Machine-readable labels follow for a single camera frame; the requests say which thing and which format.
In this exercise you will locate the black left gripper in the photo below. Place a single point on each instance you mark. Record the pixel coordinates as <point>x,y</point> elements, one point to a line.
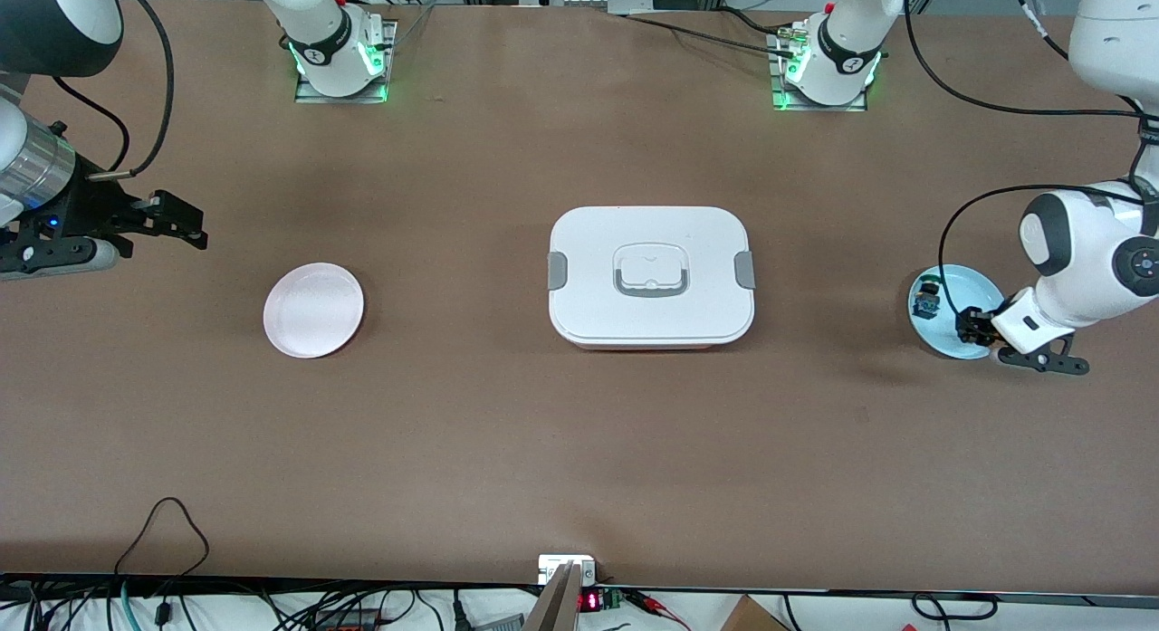
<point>977,324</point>

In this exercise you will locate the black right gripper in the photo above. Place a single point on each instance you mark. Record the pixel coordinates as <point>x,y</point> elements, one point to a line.
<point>93,205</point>

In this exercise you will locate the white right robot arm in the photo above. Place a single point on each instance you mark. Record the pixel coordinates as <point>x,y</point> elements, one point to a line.
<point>54,24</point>

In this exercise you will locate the light blue round plate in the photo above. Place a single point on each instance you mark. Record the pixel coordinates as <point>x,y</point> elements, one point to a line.
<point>937,334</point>

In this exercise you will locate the pink round plate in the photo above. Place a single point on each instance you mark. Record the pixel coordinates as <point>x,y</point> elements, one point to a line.
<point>312,310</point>

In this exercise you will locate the brown cardboard box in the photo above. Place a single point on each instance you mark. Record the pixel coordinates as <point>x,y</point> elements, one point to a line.
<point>751,617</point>

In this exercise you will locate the red test leads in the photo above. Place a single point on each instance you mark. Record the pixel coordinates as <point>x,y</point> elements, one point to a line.
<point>656,606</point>

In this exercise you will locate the red LED display board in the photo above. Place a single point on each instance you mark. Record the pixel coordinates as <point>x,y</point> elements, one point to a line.
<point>590,601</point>

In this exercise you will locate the small white box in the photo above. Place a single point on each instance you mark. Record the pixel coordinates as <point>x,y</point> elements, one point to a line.
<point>552,563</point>

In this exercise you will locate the wooden beam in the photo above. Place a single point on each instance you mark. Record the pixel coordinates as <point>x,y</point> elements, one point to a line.
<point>554,608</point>

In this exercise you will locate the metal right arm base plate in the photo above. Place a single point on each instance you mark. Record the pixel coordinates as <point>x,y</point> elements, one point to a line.
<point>312,95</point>

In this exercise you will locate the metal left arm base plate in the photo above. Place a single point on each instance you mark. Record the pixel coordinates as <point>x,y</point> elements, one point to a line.
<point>783,101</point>

